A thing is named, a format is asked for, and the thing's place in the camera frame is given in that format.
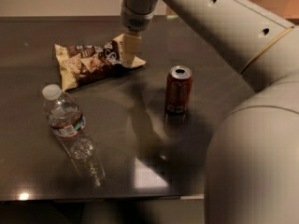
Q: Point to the brown chip bag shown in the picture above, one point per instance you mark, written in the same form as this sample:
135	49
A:
83	64

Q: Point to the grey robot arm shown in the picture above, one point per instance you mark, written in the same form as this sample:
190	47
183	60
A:
252	162

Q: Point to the red soda can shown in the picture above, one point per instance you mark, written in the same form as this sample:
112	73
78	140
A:
178	89

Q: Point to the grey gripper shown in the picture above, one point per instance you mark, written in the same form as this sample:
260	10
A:
136	19

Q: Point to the clear plastic water bottle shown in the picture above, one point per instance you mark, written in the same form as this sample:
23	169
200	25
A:
67	122

